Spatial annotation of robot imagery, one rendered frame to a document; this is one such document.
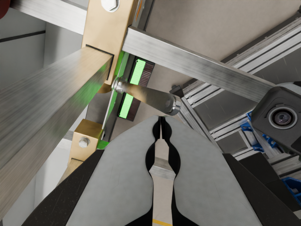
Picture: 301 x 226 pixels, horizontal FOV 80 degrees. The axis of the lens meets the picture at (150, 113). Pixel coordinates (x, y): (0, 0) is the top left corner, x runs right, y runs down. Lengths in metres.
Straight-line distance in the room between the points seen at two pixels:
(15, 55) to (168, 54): 0.34
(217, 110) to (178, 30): 0.50
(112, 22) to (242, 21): 1.01
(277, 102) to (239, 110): 0.92
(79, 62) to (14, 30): 0.29
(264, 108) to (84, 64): 0.18
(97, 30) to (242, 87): 0.21
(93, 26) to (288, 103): 0.22
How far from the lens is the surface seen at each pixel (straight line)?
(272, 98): 0.20
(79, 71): 0.18
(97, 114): 0.50
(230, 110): 1.11
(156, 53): 0.26
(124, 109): 0.48
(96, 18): 0.25
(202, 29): 1.14
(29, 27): 0.52
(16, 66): 0.51
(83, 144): 0.38
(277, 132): 0.21
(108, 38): 0.25
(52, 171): 0.85
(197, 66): 0.27
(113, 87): 0.30
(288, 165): 0.66
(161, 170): 0.43
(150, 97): 0.15
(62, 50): 0.56
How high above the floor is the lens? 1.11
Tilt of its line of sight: 60 degrees down
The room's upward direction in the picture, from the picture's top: 175 degrees counter-clockwise
